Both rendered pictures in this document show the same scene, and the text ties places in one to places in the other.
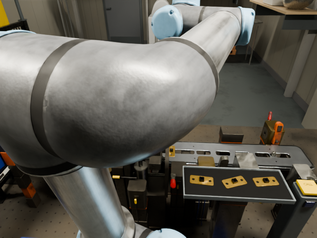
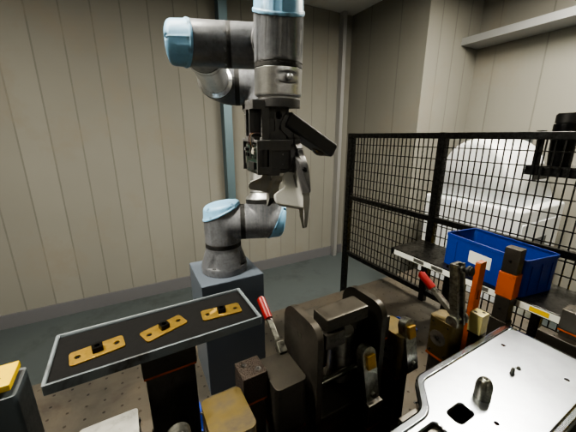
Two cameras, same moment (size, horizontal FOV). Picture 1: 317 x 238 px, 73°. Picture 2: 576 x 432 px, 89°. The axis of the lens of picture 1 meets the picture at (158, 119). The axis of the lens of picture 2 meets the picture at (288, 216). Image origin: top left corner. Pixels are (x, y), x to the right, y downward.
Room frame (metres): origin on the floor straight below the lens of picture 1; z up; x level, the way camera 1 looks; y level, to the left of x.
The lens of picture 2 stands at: (1.08, -0.35, 1.53)
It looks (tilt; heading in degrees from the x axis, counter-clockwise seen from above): 15 degrees down; 146
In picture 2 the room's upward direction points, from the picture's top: straight up
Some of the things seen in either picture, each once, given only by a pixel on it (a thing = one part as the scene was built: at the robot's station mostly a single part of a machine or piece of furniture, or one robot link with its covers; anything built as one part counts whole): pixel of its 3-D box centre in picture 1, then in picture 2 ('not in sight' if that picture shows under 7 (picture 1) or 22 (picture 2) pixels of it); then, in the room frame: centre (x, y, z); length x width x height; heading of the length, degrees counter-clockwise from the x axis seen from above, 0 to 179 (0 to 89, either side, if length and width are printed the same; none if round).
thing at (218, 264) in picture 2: not in sight; (224, 254); (0.21, -0.02, 1.15); 0.15 x 0.15 x 0.10
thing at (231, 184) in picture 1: (234, 181); (164, 326); (0.52, -0.27, 1.17); 0.08 x 0.04 x 0.01; 105
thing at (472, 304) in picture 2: not in sight; (466, 339); (0.76, 0.51, 0.95); 0.03 x 0.01 x 0.50; 86
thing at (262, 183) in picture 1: (265, 180); (97, 348); (0.52, -0.38, 1.17); 0.08 x 0.04 x 0.01; 94
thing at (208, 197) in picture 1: (234, 183); (165, 329); (0.52, -0.27, 1.16); 0.37 x 0.14 x 0.02; 86
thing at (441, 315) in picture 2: not in sight; (434, 367); (0.73, 0.41, 0.87); 0.10 x 0.07 x 0.35; 176
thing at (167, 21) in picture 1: (179, 22); (261, 46); (0.56, -0.05, 1.69); 0.11 x 0.11 x 0.08; 65
